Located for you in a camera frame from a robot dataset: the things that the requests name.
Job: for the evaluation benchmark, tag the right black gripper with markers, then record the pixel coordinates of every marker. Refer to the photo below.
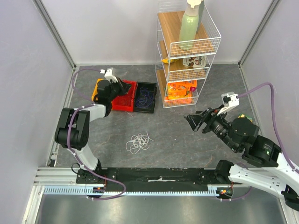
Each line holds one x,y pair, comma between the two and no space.
208,121

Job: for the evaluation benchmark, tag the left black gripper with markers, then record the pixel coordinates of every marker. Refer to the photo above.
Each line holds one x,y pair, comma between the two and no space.
123,87

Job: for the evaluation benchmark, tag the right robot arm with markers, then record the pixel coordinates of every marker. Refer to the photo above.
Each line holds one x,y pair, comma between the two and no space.
241,136

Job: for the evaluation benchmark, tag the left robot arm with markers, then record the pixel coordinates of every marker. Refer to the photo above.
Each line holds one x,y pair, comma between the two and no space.
72,131

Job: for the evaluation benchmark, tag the red plastic bin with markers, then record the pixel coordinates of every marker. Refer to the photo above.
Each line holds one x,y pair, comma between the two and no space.
125,103

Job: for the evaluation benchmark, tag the black plastic bin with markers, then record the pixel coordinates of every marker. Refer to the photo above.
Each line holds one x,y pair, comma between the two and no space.
145,97

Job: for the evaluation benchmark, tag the yellow plastic bin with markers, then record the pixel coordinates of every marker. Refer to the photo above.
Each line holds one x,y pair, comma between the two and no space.
94,91

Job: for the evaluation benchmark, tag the orange box in rack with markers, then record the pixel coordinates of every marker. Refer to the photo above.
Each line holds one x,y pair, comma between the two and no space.
181,89

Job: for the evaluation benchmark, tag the orange snack box on table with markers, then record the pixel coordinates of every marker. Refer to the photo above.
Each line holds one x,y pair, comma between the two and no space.
245,116

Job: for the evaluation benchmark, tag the yellow snack bag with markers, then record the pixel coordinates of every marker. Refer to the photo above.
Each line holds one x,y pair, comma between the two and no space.
169,60

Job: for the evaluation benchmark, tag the white chocolate snack pack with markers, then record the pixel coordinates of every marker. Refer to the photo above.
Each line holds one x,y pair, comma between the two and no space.
194,62

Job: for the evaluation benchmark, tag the green bottle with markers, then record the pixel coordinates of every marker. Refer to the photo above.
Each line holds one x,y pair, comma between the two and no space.
190,23

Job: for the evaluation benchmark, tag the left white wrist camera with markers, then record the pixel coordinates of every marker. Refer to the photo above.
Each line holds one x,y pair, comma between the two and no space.
109,75

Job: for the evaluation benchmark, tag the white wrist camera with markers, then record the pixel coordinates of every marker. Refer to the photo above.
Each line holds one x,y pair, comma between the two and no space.
230,100
109,75

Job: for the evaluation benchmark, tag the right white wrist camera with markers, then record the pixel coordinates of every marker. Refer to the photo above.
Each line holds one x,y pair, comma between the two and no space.
230,100

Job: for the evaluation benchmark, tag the slotted cable duct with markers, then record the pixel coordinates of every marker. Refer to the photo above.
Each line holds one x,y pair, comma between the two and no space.
100,191

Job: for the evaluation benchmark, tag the white wire shelf rack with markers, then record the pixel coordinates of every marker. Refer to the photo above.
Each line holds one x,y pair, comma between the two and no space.
206,43

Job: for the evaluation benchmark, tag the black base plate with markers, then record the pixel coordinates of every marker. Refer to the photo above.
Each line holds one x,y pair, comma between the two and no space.
193,175

